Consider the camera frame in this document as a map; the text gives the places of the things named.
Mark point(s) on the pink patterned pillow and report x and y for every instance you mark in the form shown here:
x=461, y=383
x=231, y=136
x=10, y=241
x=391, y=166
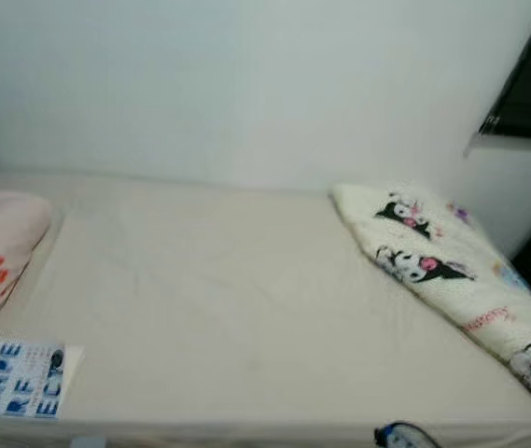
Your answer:
x=4, y=252

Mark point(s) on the cream cartoon print blanket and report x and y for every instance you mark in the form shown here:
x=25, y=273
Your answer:
x=489, y=308

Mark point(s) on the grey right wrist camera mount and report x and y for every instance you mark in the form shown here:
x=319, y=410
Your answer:
x=405, y=440

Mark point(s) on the cream sheeted mattress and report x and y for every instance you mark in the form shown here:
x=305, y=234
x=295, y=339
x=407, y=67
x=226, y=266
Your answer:
x=246, y=299

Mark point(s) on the white book with blue letters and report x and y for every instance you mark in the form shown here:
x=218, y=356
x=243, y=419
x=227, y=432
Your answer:
x=13, y=378

